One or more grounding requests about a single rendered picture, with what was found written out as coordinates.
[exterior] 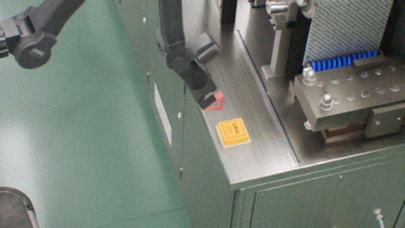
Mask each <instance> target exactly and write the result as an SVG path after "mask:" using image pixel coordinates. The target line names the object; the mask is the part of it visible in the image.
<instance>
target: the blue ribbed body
mask: <svg viewBox="0 0 405 228"><path fill-rule="evenodd" d="M376 55H380V53H376V51H375V50H373V51H372V52H370V51H367V52H366V53H365V52H362V53H361V54H360V53H358V54H357V56H356V55H355V54H353V55H352V57H351V55H347V56H346V57H345V56H342V60H341V58H340V57H337V61H336V59H335V58H332V61H331V60H330V59H327V60H326V62H325V60H322V61H321V63H320V61H317V62H316V63H315V62H312V63H311V67H312V69H313V70H314V71H316V72H319V71H322V70H328V69H333V68H338V67H344V66H348V65H352V62H353V60H356V59H360V58H366V57H370V56H376Z"/></svg>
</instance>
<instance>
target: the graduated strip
mask: <svg viewBox="0 0 405 228"><path fill-rule="evenodd" d="M233 33H234V35H235V38H236V39H237V42H238V43H239V47H240V49H241V51H242V54H243V55H244V58H245V60H246V62H247V65H248V67H249V69H250V71H251V72H252V75H253V77H254V79H255V81H256V83H257V86H258V88H259V91H260V93H261V95H262V97H263V99H264V101H265V103H266V107H267V109H268V111H269V112H270V115H271V116H272V118H273V121H274V123H275V125H276V127H277V130H278V132H279V134H280V137H281V138H282V141H283V144H284V146H285V148H286V150H287V152H288V154H289V156H290V158H291V160H292V162H293V164H294V165H300V164H301V162H300V160H299V157H298V155H297V153H296V151H295V149H294V147H293V145H292V142H291V141H290V139H289V137H288V135H287V133H286V131H285V128H284V126H283V124H282V121H281V119H280V117H279V115H278V113H277V110H276V108H275V106H274V104H273V101H272V99H271V98H270V96H269V94H268V91H267V90H266V87H265V85H264V82H263V80H262V78H261V76H260V74H259V72H258V69H257V68H256V65H255V62H254V60H253V58H252V56H251V54H250V53H249V51H248V49H247V46H246V44H245V42H244V40H243V38H242V35H241V33H240V31H239V30H234V31H233Z"/></svg>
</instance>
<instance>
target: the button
mask: <svg viewBox="0 0 405 228"><path fill-rule="evenodd" d="M218 130H219V131H220V134H221V137H222V139H223V142H224V145H225V146H229V145H233V144H235V143H241V142H244V141H248V138H249V136H248V133H247V131H246V128H245V127H244V123H243V121H242V119H241V118H237V119H233V120H227V121H223V122H218Z"/></svg>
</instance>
